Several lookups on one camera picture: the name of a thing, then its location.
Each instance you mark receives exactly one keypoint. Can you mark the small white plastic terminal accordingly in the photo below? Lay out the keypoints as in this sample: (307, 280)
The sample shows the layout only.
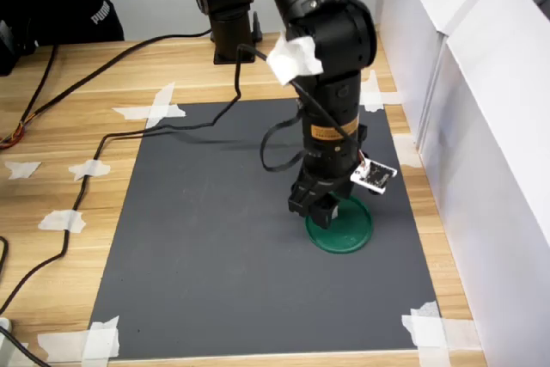
(335, 213)

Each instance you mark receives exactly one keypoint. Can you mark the round green lid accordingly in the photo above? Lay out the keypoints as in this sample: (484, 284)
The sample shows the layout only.
(348, 234)

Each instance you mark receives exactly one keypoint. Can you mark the white tape piece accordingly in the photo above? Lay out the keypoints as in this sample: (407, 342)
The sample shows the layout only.
(88, 169)
(429, 332)
(371, 94)
(408, 152)
(60, 221)
(99, 339)
(157, 111)
(21, 169)

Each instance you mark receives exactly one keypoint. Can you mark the dark grey mat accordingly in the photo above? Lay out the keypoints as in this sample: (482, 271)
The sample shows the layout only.
(215, 234)

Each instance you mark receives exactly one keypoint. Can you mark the white tape wad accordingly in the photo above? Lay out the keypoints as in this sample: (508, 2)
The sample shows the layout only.
(296, 57)

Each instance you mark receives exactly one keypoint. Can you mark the white partition panel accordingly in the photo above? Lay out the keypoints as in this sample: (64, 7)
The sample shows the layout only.
(494, 169)
(412, 19)

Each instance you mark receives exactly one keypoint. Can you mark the black device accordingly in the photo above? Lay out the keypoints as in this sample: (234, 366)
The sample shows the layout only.
(8, 49)

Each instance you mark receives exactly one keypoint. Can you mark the small camera circuit board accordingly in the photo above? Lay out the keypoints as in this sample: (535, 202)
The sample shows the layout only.
(374, 175)

